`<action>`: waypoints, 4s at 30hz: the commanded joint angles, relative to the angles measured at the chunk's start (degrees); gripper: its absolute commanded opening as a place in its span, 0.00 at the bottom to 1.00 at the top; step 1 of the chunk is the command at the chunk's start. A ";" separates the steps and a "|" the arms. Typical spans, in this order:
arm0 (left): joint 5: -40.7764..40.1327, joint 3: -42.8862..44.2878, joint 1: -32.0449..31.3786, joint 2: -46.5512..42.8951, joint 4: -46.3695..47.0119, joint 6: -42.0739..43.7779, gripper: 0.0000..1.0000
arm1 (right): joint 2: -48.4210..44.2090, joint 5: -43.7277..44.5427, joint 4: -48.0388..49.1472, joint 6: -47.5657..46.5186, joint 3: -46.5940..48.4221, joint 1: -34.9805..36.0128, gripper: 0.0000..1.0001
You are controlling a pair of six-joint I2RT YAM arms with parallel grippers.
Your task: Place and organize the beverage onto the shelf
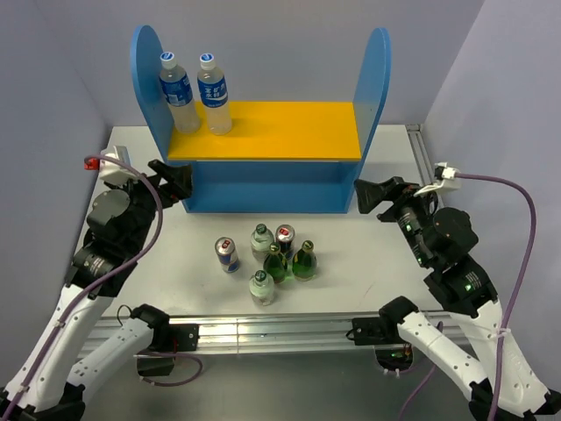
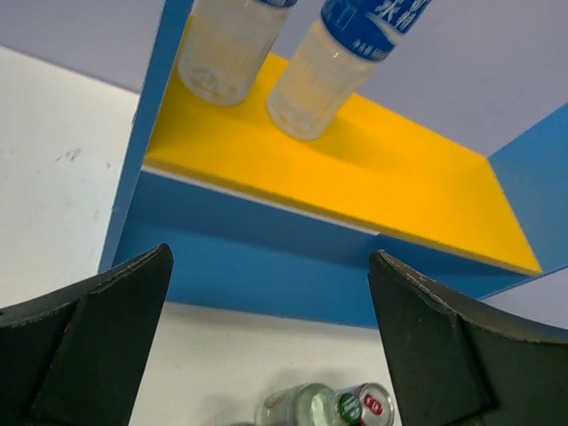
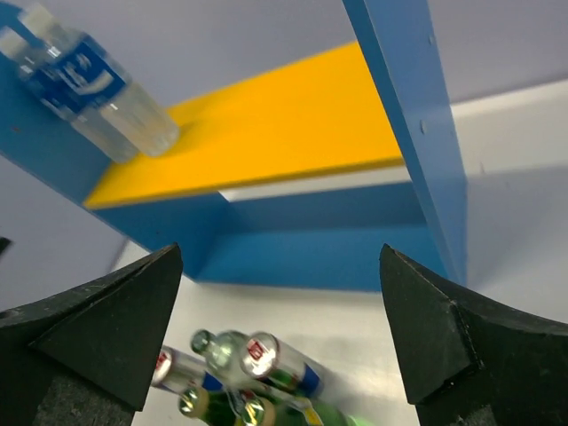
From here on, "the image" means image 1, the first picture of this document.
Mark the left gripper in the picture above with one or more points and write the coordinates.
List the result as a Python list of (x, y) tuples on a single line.
[(181, 177)]

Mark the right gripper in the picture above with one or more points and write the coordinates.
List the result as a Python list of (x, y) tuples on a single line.
[(368, 193)]

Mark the energy drink can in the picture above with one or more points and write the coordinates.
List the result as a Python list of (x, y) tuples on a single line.
[(285, 236), (227, 254)]

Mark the green glass bottle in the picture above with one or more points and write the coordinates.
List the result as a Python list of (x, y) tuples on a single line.
[(275, 263), (304, 263)]

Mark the clear glass bottle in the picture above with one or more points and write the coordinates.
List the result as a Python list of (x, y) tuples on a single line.
[(261, 239), (261, 287)]

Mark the clear glass bottle front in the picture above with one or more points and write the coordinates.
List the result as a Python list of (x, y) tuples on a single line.
[(261, 287)]

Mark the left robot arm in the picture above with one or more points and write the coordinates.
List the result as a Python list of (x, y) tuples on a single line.
[(124, 223)]

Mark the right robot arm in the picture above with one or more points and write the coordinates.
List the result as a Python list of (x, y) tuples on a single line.
[(497, 381)]

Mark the blue and yellow shelf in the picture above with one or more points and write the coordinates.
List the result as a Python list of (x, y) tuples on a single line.
[(279, 157)]

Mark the left plastic water bottle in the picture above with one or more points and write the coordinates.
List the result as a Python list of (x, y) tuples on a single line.
[(178, 93)]

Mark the plastic water bottle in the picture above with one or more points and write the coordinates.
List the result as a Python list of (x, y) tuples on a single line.
[(214, 95), (178, 93)]

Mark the right plastic water bottle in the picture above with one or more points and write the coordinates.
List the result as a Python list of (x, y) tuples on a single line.
[(214, 95)]

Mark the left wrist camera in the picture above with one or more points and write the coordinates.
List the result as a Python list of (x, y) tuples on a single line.
[(109, 171)]

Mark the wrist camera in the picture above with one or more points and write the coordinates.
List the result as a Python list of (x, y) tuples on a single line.
[(446, 179), (109, 171)]

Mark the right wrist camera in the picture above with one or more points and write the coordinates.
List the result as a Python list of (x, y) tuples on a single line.
[(446, 179)]

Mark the aluminium rail right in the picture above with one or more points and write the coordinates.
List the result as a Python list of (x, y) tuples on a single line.
[(424, 164)]

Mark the aluminium rail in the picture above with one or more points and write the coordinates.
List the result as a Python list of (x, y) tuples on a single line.
[(262, 333), (424, 164)]

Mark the aluminium rail front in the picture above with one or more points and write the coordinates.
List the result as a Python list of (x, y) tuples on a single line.
[(262, 333)]

